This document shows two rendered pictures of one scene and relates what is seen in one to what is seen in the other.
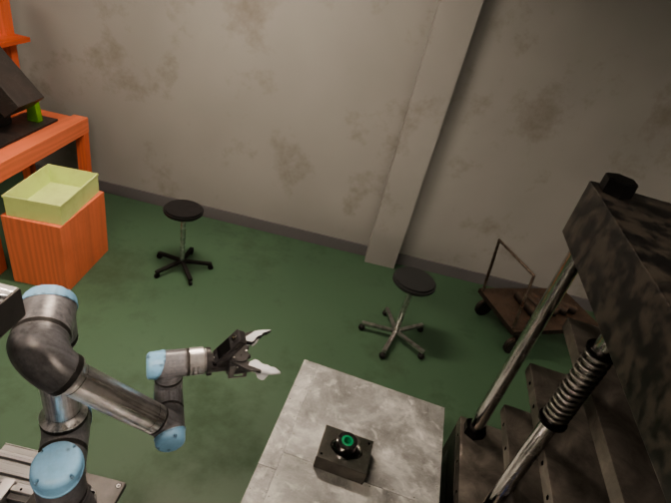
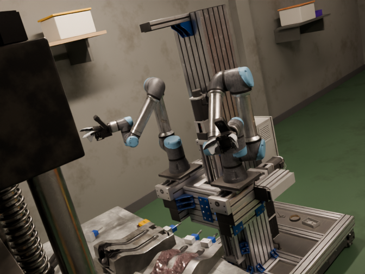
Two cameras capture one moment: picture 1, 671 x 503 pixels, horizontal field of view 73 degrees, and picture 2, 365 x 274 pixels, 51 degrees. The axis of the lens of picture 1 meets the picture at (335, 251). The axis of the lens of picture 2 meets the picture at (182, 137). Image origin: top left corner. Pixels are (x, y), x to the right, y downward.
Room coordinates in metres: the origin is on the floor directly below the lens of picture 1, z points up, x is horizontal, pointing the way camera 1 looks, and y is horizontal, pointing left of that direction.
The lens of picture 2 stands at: (2.08, -1.03, 1.97)
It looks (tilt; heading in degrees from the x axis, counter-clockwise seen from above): 16 degrees down; 140
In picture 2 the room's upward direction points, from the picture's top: 14 degrees counter-clockwise
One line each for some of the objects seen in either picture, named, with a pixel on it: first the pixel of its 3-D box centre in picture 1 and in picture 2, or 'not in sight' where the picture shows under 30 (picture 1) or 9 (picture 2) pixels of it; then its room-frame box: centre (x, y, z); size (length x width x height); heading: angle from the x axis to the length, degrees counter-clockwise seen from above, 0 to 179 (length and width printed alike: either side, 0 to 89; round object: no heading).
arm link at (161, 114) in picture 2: not in sight; (161, 115); (-0.01, 0.60, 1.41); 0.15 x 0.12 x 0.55; 154
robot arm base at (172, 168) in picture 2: not in sight; (178, 162); (0.11, 0.55, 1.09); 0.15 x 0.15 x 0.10
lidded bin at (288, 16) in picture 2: not in sight; (297, 13); (-1.36, 4.93, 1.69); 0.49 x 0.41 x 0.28; 90
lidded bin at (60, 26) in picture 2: not in sight; (68, 26); (-1.38, 0.86, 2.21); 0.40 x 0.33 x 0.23; 90
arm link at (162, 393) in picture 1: (168, 393); (235, 145); (0.82, 0.36, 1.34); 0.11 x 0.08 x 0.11; 26
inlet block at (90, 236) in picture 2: not in sight; (95, 232); (-0.15, -0.07, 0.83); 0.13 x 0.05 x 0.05; 103
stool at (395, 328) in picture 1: (400, 308); not in sight; (2.83, -0.59, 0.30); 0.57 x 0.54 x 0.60; 179
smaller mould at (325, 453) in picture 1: (343, 453); not in sight; (1.12, -0.22, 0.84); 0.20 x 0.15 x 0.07; 83
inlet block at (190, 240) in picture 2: not in sight; (195, 237); (0.58, 0.15, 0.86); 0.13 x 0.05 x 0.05; 100
